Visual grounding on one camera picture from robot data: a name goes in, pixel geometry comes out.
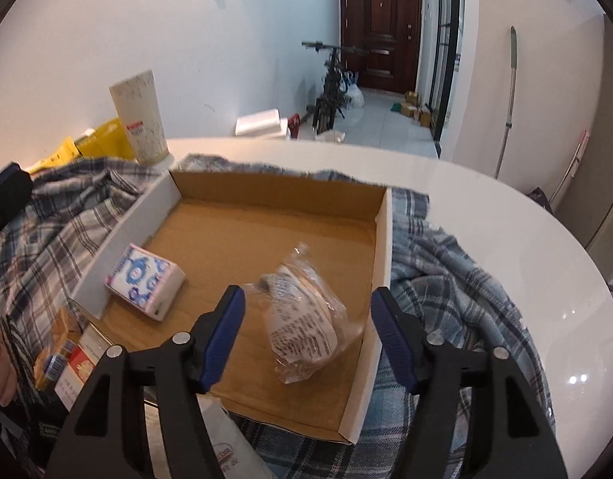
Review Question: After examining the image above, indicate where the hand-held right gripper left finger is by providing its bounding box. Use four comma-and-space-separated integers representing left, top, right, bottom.
44, 284, 247, 479

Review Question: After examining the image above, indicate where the brown entrance door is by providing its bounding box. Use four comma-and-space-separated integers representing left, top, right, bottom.
339, 0, 423, 95

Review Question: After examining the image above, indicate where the red white box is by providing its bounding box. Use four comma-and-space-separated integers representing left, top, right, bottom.
54, 324, 118, 412

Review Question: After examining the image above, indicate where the black bicycle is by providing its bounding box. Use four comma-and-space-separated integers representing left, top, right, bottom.
301, 40, 370, 135

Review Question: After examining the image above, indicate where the yellow plastic basket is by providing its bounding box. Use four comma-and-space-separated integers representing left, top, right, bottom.
77, 119, 136, 161

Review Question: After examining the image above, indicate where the blue white tissue pack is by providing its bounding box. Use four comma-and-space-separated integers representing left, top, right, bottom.
104, 243, 188, 321

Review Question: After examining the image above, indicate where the yellow carton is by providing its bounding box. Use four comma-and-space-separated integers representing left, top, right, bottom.
30, 137, 81, 174

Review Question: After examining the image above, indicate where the plastic pastry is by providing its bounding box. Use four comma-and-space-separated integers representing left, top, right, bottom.
254, 242, 367, 386

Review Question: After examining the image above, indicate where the black sliding door frame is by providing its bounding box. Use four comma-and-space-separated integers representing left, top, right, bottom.
431, 0, 462, 143

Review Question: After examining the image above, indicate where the white plastic bag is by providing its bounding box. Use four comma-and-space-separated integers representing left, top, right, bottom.
344, 74, 366, 108
197, 394, 270, 479

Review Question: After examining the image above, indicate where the blue plaid cloth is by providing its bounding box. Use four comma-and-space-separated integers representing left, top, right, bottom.
0, 152, 552, 479

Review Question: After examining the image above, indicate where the dark printed box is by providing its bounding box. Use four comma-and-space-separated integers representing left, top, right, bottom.
27, 389, 75, 467

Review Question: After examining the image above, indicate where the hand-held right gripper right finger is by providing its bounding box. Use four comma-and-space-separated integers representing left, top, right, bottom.
370, 287, 569, 479

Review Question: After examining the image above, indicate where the white leaning board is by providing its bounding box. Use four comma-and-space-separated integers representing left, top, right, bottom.
551, 130, 590, 210

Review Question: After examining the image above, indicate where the large white tube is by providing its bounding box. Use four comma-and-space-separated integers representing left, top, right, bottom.
109, 70, 170, 165

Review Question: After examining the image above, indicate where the orange snack packet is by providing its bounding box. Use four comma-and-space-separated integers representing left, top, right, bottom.
34, 307, 83, 390

